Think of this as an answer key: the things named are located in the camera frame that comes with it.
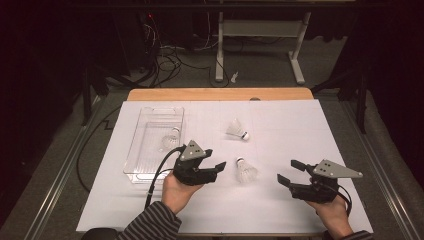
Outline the tangle of black cables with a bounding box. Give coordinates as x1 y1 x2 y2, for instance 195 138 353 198
143 13 231 89

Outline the clear plastic bin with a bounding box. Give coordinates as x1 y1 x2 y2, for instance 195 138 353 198
123 105 185 185

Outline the black metal stand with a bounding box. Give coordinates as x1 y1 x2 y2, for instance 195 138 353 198
311 66 368 134
81 63 111 126

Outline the hand-held gripper black cable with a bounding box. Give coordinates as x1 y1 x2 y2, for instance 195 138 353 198
143 144 188 210
336 184 353 218

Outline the wooden table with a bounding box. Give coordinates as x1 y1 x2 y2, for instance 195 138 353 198
127 87 315 102

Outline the aluminium floor rail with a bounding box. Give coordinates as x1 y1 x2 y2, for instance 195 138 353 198
339 99 424 240
23 96 108 240

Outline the left hand-held gripper black cable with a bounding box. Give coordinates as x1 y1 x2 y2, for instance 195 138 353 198
143 144 188 210

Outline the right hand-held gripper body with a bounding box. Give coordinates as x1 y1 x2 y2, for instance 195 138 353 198
289 159 364 204

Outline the white plastic shuttlecock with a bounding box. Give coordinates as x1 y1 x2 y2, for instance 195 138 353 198
160 126 183 151
225 118 250 142
234 156 259 184

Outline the black floor cable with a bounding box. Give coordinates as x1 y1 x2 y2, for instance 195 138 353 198
75 105 123 194

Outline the dark round object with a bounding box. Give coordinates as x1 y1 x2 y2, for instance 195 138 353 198
81 227 119 240

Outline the white metal stand frame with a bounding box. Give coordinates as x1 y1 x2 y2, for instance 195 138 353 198
214 11 313 86

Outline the person's right hand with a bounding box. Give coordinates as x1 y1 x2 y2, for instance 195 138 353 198
306 194 354 239

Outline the person's left hand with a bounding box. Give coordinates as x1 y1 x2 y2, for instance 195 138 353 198
161 171 204 214

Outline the right hand-held gripper black cable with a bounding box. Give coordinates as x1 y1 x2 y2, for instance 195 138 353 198
336 184 353 218

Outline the dark equipment box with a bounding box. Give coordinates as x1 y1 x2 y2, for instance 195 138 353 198
113 9 161 74

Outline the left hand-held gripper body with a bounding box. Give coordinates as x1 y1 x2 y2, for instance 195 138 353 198
173 139 218 187

